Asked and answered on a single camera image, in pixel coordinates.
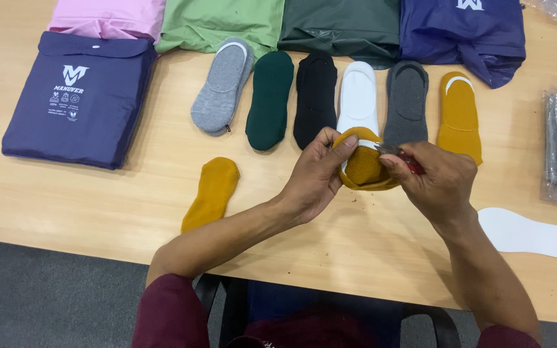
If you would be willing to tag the person's left hand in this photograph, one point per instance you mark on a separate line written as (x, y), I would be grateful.
(310, 181)

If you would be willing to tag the person's right hand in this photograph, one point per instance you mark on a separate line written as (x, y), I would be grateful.
(435, 183)

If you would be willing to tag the mustard yellow sock with white band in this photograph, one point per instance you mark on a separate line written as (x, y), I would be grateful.
(364, 162)

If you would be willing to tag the mustard sock with white stripe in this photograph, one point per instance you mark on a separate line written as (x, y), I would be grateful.
(460, 118)

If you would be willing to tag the black sock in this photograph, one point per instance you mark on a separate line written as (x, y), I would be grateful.
(315, 96)

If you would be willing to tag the dark grey sock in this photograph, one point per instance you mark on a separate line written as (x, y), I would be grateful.
(406, 104)

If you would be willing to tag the dark green sock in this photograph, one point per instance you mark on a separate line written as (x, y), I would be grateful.
(270, 99)

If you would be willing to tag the plain mustard yellow sock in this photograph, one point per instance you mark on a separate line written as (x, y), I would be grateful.
(212, 193)

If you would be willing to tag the white foot-shaped cardboard insert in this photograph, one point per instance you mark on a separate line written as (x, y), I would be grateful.
(532, 235)

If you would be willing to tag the light grey sock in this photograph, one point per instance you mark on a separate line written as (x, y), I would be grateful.
(222, 87)

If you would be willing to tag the black chair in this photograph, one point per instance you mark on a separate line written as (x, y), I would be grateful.
(232, 309)

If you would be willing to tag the navy blue plastic bag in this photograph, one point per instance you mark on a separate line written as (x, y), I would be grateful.
(467, 36)

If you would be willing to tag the dark green plastic bag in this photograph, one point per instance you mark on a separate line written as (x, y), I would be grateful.
(341, 24)

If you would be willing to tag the light green plastic bag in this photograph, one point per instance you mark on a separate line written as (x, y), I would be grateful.
(220, 24)

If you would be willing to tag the person's maroon shirt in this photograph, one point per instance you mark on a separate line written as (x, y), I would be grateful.
(172, 314)

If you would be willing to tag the navy fabric pouch with white print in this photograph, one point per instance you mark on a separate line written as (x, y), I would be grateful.
(80, 101)

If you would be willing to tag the pink plastic bag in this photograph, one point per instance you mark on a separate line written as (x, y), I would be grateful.
(109, 17)

